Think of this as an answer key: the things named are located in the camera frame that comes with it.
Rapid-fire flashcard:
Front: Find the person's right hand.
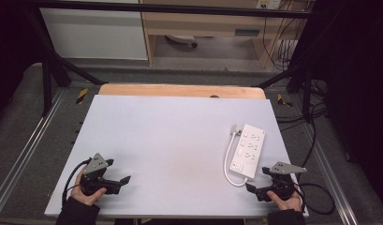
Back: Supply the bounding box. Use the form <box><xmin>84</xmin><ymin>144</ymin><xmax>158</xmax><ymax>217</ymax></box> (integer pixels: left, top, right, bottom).
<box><xmin>267</xmin><ymin>188</ymin><xmax>303</xmax><ymax>213</ymax></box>

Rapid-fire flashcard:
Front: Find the white cabinet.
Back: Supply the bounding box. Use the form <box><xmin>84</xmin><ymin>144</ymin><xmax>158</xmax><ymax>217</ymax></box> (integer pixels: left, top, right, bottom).
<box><xmin>39</xmin><ymin>0</ymin><xmax>149</xmax><ymax>61</ymax></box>

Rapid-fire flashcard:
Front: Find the office chair base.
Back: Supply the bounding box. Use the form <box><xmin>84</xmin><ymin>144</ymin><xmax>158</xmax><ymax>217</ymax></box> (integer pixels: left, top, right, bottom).
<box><xmin>165</xmin><ymin>35</ymin><xmax>199</xmax><ymax>49</ymax></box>

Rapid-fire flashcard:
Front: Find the white wall socket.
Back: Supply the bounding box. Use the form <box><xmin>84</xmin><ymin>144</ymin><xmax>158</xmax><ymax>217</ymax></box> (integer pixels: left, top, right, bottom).
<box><xmin>255</xmin><ymin>0</ymin><xmax>282</xmax><ymax>10</ymax></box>

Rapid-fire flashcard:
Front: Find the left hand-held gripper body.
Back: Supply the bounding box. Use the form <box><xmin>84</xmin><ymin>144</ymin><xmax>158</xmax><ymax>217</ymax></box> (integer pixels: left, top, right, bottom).
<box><xmin>79</xmin><ymin>152</ymin><xmax>122</xmax><ymax>197</ymax></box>

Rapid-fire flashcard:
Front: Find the bundle of black cables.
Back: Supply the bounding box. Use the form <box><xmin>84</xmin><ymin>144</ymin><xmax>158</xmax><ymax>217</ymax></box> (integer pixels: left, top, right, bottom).
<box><xmin>262</xmin><ymin>0</ymin><xmax>305</xmax><ymax>72</ymax></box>

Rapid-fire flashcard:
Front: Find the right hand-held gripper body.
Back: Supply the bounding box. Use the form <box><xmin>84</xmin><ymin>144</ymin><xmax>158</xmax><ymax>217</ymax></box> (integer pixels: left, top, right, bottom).
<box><xmin>256</xmin><ymin>161</ymin><xmax>308</xmax><ymax>203</ymax></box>

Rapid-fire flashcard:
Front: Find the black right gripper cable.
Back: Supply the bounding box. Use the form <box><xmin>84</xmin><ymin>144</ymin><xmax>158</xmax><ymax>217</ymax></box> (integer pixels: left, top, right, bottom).
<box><xmin>292</xmin><ymin>182</ymin><xmax>336</xmax><ymax>216</ymax></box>

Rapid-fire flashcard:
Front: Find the light wooden desk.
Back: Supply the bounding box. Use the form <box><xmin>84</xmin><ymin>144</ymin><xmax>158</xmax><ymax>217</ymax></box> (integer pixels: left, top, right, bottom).
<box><xmin>139</xmin><ymin>0</ymin><xmax>315</xmax><ymax>69</ymax></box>

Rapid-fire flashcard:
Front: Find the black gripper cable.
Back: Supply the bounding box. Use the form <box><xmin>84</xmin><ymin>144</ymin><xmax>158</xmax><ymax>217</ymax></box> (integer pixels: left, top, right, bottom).
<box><xmin>292</xmin><ymin>182</ymin><xmax>336</xmax><ymax>216</ymax></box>
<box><xmin>61</xmin><ymin>157</ymin><xmax>93</xmax><ymax>208</ymax></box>

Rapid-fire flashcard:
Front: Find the white power strip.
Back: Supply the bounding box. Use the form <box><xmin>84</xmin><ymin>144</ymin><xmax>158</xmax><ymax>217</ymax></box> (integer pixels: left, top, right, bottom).
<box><xmin>228</xmin><ymin>123</ymin><xmax>267</xmax><ymax>180</ymax></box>

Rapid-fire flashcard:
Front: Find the wooden table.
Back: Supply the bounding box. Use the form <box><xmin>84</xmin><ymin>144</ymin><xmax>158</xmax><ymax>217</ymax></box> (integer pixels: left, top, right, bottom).
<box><xmin>97</xmin><ymin>82</ymin><xmax>268</xmax><ymax>100</ymax></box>

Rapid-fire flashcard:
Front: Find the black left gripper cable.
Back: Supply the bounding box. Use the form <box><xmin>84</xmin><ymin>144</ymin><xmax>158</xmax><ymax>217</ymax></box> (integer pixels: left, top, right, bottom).
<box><xmin>61</xmin><ymin>157</ymin><xmax>93</xmax><ymax>208</ymax></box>

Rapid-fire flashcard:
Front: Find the black metal frame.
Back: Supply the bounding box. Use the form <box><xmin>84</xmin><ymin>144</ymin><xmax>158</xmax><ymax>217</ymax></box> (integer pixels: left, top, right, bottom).
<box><xmin>23</xmin><ymin>0</ymin><xmax>318</xmax><ymax>118</ymax></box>

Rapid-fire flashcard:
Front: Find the white power strip cable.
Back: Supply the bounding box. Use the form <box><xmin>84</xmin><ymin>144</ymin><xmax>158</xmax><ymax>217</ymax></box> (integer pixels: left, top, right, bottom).
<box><xmin>223</xmin><ymin>133</ymin><xmax>250</xmax><ymax>188</ymax></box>

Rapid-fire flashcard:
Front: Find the aluminium rail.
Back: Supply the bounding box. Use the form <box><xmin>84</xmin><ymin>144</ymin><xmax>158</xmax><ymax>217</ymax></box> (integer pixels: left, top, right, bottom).
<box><xmin>0</xmin><ymin>87</ymin><xmax>68</xmax><ymax>205</ymax></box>
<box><xmin>300</xmin><ymin>120</ymin><xmax>360</xmax><ymax>225</ymax></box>

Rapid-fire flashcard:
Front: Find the black floor cable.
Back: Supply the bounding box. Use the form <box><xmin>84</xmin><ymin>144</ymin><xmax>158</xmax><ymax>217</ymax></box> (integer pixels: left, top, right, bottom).
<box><xmin>274</xmin><ymin>79</ymin><xmax>329</xmax><ymax>172</ymax></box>

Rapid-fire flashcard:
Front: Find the person's left hand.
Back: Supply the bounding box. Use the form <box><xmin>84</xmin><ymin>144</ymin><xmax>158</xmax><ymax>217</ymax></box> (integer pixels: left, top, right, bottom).
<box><xmin>70</xmin><ymin>165</ymin><xmax>108</xmax><ymax>206</ymax></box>

